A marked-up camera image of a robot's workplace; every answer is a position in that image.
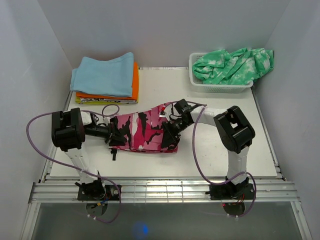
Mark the white plastic basket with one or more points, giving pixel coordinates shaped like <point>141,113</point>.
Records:
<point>199,86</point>

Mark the pink camouflage trousers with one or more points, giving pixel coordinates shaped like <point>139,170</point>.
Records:
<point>143,131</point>

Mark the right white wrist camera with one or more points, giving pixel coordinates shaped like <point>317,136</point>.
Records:
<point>165,112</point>

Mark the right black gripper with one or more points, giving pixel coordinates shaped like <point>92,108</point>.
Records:
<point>170,134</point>

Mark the aluminium frame rail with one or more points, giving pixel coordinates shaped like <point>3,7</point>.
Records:
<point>161,191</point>

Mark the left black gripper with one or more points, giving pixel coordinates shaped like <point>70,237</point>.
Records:
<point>115,137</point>

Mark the light blue folded trousers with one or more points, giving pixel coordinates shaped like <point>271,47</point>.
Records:
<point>106,78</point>

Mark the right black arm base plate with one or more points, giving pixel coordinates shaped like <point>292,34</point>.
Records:
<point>228,192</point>

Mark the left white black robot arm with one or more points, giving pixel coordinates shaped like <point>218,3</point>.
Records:
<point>68,133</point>

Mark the yellow patterned folded trousers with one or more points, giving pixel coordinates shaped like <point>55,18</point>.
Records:
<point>103,101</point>

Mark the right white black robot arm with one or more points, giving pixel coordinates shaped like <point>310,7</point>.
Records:
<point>236,134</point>

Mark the orange folded trousers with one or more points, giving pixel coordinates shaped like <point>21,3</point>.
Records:
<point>133,98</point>

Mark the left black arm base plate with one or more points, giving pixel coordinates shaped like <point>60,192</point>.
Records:
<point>111,193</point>

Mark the green tie-dye trousers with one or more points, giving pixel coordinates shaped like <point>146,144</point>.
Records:
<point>240,67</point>

